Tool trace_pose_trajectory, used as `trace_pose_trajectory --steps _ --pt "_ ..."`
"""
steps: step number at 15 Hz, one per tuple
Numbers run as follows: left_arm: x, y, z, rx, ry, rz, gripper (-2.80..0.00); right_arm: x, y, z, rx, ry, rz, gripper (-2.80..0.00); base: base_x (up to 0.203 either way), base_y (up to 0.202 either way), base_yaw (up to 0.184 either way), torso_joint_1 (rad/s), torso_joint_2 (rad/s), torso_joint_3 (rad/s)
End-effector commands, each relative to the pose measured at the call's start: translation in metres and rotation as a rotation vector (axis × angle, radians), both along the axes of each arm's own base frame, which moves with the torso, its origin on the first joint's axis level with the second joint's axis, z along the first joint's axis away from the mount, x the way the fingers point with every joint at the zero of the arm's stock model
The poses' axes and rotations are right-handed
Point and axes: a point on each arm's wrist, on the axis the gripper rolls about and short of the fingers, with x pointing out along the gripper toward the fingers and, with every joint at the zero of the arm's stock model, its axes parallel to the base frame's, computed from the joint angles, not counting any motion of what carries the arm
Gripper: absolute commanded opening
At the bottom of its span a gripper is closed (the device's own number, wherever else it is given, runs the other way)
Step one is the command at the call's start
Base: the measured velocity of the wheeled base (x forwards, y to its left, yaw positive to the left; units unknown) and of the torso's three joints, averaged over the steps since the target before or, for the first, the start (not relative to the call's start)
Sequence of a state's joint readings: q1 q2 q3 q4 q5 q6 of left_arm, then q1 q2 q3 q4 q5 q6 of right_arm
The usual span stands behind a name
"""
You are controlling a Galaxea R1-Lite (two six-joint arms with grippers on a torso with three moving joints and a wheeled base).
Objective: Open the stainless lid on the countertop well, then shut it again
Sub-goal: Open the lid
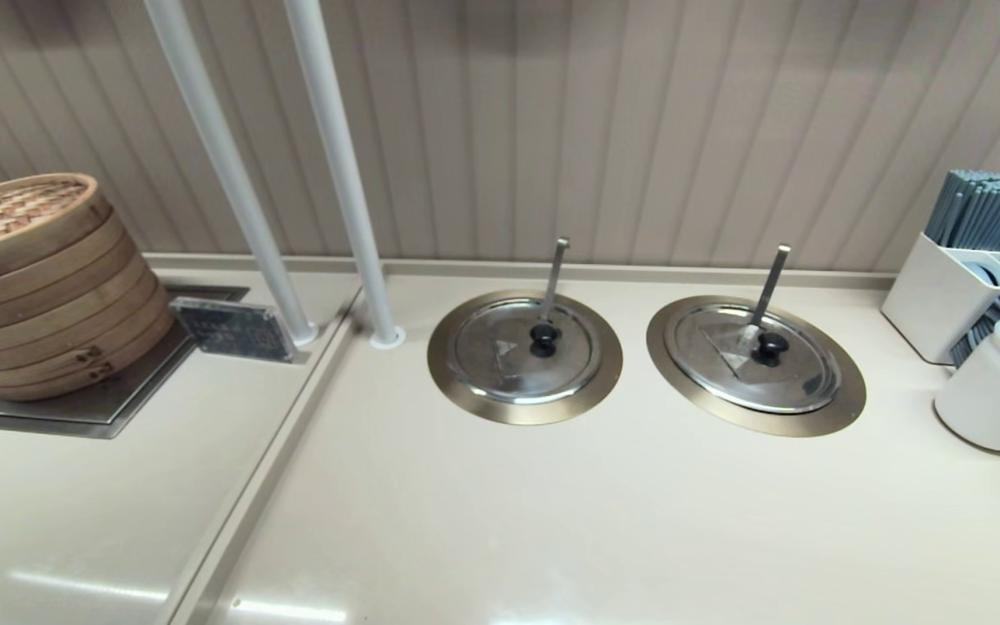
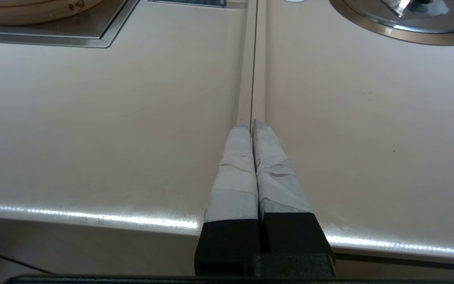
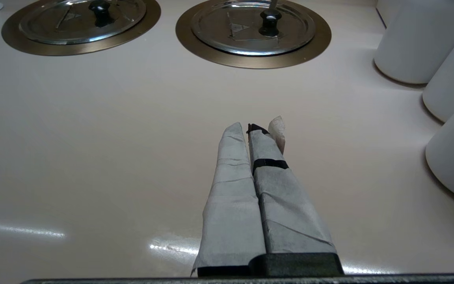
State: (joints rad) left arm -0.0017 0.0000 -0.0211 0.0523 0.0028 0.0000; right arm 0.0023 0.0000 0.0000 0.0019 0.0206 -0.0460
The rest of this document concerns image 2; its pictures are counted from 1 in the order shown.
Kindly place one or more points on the recessed steel tray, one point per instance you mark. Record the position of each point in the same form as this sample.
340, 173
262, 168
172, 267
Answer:
93, 33

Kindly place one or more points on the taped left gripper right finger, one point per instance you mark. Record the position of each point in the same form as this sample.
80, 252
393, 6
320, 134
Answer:
278, 189

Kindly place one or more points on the tall bamboo steamer stack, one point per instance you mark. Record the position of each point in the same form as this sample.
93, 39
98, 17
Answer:
26, 12

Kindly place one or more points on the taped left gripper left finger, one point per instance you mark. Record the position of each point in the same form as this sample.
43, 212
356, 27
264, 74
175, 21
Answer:
233, 189

